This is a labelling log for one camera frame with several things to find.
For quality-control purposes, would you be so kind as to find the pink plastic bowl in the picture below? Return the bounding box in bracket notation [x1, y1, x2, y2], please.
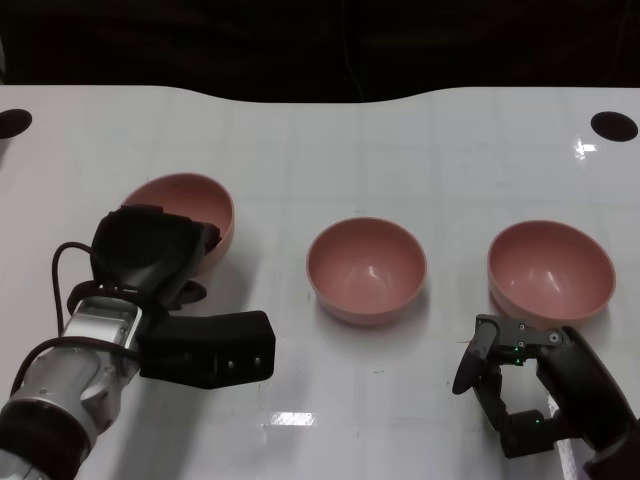
[305, 216, 428, 328]
[119, 172, 236, 276]
[487, 219, 617, 322]

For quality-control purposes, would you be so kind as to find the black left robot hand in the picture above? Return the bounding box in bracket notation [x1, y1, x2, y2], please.
[91, 204, 222, 314]

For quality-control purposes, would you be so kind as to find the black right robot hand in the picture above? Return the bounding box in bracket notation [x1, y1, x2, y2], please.
[452, 313, 639, 459]

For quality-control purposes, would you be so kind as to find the black round table grommet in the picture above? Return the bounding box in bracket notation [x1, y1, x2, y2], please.
[590, 111, 639, 143]
[0, 108, 33, 138]

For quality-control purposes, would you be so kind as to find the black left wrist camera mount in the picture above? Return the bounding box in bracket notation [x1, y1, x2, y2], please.
[137, 310, 277, 392]

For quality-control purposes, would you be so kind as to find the black backdrop cloth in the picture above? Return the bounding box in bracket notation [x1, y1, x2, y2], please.
[0, 0, 640, 105]

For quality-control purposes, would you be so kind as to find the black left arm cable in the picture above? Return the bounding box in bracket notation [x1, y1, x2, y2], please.
[9, 241, 144, 401]

